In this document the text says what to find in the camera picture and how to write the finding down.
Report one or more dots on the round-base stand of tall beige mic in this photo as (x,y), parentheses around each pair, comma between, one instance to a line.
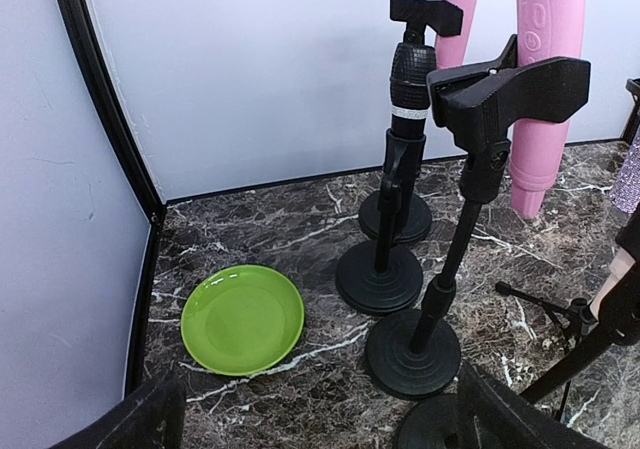
(431,424)

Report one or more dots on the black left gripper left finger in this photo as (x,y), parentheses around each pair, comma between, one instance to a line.
(152,416)

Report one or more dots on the black tripod mic stand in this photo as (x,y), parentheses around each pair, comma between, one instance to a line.
(619,310)

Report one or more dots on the black clip mic stand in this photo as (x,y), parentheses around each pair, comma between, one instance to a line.
(413,354)

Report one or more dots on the back round-base mic stand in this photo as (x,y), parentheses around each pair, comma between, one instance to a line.
(413,221)

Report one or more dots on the tall beige microphone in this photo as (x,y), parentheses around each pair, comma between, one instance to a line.
(619,266)

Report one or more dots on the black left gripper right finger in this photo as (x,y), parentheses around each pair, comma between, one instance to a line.
(491,415)

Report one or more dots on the green round plate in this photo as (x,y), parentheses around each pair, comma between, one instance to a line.
(242,320)

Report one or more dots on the purple rhinestone microphone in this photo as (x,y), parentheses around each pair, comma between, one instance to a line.
(625,191)

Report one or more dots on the back pink microphone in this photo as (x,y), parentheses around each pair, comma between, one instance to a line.
(451,48)

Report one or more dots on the black stand with textured grip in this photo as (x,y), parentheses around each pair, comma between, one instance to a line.
(378,276)

